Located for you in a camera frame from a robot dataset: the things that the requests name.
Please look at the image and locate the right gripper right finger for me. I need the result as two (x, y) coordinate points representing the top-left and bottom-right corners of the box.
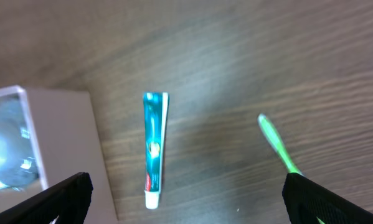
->
(282, 173), (373, 224)

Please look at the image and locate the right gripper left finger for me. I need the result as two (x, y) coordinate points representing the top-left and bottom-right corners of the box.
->
(0, 172), (93, 224)

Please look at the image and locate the clear pump bottle dark liquid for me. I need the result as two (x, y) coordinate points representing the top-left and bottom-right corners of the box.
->
(0, 95), (39, 190)

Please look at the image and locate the green toothbrush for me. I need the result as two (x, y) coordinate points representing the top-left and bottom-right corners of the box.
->
(257, 113), (326, 224)

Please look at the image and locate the teal toothpaste tube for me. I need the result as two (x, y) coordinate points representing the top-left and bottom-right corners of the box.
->
(143, 92), (169, 210)

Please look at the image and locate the white cardboard box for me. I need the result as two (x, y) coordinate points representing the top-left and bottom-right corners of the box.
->
(0, 86), (117, 223)

